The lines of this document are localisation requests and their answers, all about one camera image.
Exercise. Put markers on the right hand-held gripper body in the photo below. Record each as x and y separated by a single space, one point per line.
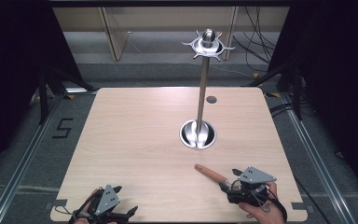
254 179

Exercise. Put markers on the person's left hand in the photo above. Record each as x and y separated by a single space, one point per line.
88 203

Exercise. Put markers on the person's right hand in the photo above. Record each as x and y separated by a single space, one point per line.
264 214

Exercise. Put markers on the black metal stand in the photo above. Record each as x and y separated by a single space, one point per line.
292 87
48 90

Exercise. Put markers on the aluminium floor rail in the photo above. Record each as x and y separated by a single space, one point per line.
320 168
21 168

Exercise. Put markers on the grey table grommet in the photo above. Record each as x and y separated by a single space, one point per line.
211 99

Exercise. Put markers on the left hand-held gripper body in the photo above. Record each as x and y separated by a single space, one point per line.
107 199

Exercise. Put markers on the yellow black floor tape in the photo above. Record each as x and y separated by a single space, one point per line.
272 95
70 97

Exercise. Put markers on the beige wooden furniture frame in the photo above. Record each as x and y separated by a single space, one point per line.
167 18

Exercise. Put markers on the metal utensil rack stand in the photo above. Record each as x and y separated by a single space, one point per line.
202 93

